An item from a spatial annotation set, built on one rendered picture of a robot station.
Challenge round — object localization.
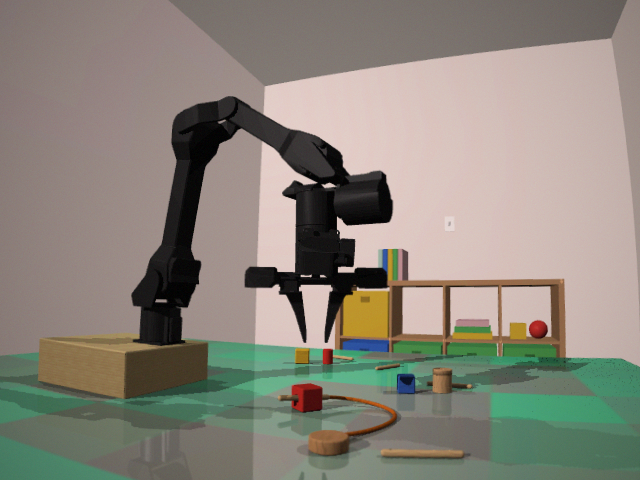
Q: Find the brown wooden disc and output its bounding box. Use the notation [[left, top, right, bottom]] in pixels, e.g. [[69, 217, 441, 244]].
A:
[[308, 430, 349, 456]]

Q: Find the blue block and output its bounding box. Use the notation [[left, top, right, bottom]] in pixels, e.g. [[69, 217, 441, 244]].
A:
[[397, 373, 415, 394]]

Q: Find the light brown wooden cylinder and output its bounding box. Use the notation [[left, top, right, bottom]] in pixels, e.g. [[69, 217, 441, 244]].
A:
[[432, 368, 452, 393]]

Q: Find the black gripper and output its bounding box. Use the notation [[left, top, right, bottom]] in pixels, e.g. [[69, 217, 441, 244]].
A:
[[245, 225, 388, 343]]

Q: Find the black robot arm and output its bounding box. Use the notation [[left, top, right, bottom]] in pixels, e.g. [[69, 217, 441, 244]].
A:
[[131, 96, 394, 346]]

